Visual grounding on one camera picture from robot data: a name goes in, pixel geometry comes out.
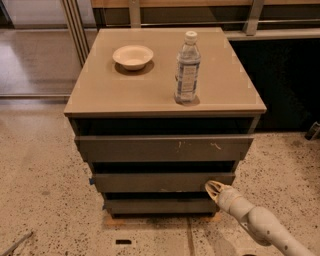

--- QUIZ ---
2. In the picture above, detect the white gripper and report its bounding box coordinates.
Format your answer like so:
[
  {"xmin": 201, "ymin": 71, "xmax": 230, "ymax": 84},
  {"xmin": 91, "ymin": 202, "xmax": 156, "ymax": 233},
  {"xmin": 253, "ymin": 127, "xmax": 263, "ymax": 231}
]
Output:
[{"xmin": 205, "ymin": 180, "xmax": 254, "ymax": 222}]

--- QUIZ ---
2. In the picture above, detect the grey drawer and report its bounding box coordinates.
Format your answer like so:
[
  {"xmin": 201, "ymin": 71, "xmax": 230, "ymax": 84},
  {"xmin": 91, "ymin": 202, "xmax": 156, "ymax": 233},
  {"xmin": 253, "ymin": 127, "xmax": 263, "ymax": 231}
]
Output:
[
  {"xmin": 92, "ymin": 173, "xmax": 235, "ymax": 193},
  {"xmin": 104, "ymin": 199, "xmax": 217, "ymax": 215},
  {"xmin": 75, "ymin": 135, "xmax": 253, "ymax": 162}
]

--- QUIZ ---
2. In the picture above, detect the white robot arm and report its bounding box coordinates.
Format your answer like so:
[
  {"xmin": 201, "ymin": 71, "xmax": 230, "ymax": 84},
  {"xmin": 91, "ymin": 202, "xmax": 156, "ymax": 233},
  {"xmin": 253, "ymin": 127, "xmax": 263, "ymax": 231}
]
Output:
[{"xmin": 205, "ymin": 180, "xmax": 316, "ymax": 256}]

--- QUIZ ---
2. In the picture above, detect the grey drawer cabinet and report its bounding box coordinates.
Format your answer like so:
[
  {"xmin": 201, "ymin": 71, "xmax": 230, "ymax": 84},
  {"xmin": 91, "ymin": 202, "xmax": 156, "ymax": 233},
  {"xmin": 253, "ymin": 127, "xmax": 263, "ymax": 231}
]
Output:
[{"xmin": 64, "ymin": 28, "xmax": 266, "ymax": 203}]

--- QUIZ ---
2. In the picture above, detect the grey bottom drawer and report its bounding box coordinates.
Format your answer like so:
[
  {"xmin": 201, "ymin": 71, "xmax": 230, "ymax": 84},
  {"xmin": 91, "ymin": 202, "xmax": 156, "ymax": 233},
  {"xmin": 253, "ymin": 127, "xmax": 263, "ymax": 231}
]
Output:
[{"xmin": 104, "ymin": 199, "xmax": 217, "ymax": 215}]

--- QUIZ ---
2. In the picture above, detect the grey top drawer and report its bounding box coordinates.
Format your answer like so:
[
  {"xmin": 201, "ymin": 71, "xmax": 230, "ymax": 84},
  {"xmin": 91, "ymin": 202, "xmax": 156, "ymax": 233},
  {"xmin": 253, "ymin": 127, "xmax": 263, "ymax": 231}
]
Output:
[{"xmin": 75, "ymin": 135, "xmax": 253, "ymax": 162}]

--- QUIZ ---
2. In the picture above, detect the black object at right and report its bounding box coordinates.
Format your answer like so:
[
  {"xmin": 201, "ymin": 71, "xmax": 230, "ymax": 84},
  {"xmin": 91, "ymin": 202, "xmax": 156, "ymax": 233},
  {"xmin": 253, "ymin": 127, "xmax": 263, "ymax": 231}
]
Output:
[{"xmin": 305, "ymin": 122, "xmax": 320, "ymax": 140}]

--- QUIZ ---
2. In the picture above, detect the clear plastic water bottle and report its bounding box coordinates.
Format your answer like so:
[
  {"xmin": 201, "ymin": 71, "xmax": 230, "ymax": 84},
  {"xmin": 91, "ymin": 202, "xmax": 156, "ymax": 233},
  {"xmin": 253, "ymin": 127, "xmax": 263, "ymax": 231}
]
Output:
[{"xmin": 175, "ymin": 31, "xmax": 201, "ymax": 103}]

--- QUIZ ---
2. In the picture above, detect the blue tape piece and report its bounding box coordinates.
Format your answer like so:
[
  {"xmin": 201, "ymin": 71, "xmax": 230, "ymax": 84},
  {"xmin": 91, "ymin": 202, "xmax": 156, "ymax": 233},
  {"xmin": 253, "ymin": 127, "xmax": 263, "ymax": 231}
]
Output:
[{"xmin": 89, "ymin": 178, "xmax": 95, "ymax": 185}]

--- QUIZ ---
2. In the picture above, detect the white ceramic bowl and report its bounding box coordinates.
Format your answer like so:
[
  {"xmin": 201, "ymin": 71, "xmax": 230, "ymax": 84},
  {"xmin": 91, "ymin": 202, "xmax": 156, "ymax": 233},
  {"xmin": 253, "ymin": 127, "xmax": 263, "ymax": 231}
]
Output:
[{"xmin": 112, "ymin": 45, "xmax": 154, "ymax": 71}]

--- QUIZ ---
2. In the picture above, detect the wooden railing with posts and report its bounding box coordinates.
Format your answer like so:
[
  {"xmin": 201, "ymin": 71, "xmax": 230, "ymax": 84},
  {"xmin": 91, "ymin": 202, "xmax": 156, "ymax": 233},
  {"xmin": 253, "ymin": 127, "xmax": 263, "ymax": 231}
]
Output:
[{"xmin": 90, "ymin": 0, "xmax": 320, "ymax": 40}]

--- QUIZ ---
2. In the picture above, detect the grey metal rod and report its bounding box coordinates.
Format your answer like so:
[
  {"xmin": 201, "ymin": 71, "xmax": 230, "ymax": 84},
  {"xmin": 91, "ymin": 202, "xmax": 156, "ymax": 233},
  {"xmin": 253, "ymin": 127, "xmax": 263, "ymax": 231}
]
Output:
[{"xmin": 0, "ymin": 231, "xmax": 33, "ymax": 256}]

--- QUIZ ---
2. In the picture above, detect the metal window frame post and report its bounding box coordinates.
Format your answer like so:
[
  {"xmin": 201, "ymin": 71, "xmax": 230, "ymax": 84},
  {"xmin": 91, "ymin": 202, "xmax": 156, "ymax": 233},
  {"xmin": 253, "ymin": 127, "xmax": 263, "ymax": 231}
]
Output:
[{"xmin": 60, "ymin": 0, "xmax": 89, "ymax": 66}]

